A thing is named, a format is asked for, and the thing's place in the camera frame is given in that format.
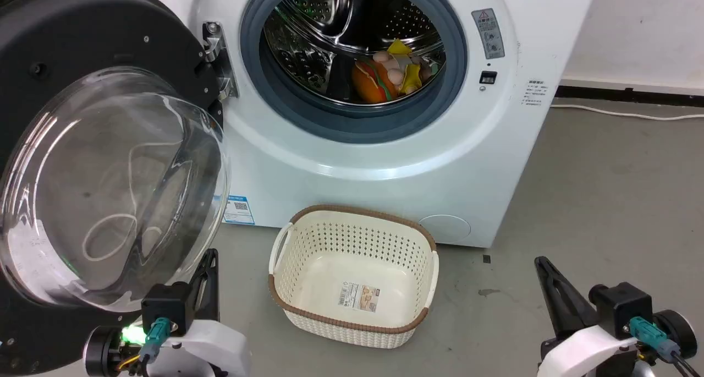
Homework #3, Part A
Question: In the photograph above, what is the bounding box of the teal plug left camera cable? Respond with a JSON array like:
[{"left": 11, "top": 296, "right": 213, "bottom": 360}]
[{"left": 136, "top": 317, "right": 172, "bottom": 377}]

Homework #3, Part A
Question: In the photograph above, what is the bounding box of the paper label with barcode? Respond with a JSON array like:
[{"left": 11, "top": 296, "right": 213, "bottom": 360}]
[{"left": 337, "top": 281, "right": 381, "bottom": 313}]

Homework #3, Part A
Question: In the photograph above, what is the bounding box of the black baseboard strip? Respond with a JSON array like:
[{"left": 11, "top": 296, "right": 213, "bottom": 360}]
[{"left": 554, "top": 84, "right": 704, "bottom": 109}]

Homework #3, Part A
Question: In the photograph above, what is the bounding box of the metal door hinge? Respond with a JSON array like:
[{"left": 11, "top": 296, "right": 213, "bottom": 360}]
[{"left": 202, "top": 21, "right": 240, "bottom": 101}]

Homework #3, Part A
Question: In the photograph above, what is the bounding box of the teal plug camera cable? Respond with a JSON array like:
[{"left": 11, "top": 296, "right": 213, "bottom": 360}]
[
  {"left": 629, "top": 316, "right": 704, "bottom": 377},
  {"left": 136, "top": 317, "right": 172, "bottom": 377}
]

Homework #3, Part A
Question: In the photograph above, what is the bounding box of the blue energy label sticker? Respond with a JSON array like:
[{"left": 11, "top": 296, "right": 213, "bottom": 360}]
[{"left": 222, "top": 195, "right": 256, "bottom": 225}]

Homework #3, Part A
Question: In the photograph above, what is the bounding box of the white floor cable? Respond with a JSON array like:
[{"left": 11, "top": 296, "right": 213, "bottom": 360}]
[{"left": 550, "top": 103, "right": 704, "bottom": 121}]

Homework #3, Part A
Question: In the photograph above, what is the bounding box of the black washer door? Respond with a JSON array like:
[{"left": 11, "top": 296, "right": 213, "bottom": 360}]
[{"left": 0, "top": 0, "right": 232, "bottom": 375}]

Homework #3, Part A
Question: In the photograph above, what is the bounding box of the round white filter cover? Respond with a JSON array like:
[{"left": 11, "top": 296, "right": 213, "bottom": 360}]
[{"left": 418, "top": 215, "right": 472, "bottom": 244}]

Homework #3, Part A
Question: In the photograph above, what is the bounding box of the grey warning sticker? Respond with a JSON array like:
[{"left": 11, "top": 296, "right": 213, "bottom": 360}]
[{"left": 471, "top": 8, "right": 505, "bottom": 60}]

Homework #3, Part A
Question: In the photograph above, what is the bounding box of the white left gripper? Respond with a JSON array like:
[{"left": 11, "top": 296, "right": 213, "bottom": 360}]
[{"left": 82, "top": 248, "right": 252, "bottom": 377}]

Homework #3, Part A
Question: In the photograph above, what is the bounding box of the white perforated laundry basket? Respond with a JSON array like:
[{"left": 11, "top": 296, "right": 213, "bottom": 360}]
[{"left": 268, "top": 204, "right": 439, "bottom": 349}]

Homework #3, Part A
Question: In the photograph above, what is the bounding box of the white text sticker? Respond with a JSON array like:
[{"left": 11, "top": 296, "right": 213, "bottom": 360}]
[{"left": 520, "top": 80, "right": 552, "bottom": 108}]

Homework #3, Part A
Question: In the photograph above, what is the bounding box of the stainless steel washer drum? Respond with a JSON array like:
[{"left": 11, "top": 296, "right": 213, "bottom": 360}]
[{"left": 263, "top": 0, "right": 447, "bottom": 108}]

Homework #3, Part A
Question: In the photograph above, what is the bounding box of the doll with yellow clothing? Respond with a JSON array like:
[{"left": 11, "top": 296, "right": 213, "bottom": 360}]
[{"left": 374, "top": 39, "right": 441, "bottom": 96}]

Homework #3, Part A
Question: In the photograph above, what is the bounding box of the white front-load washing machine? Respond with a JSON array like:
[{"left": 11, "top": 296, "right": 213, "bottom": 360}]
[{"left": 118, "top": 0, "right": 600, "bottom": 249}]

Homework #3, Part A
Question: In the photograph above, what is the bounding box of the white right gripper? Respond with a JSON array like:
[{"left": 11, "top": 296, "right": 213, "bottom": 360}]
[{"left": 534, "top": 256, "right": 699, "bottom": 377}]

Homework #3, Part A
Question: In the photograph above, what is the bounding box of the orange burger plush toy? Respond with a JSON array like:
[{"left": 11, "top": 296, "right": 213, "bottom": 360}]
[{"left": 351, "top": 59, "right": 399, "bottom": 104}]

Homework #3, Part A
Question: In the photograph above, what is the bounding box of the teal plug right camera cable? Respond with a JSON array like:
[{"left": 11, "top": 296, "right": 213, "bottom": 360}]
[{"left": 629, "top": 316, "right": 704, "bottom": 377}]

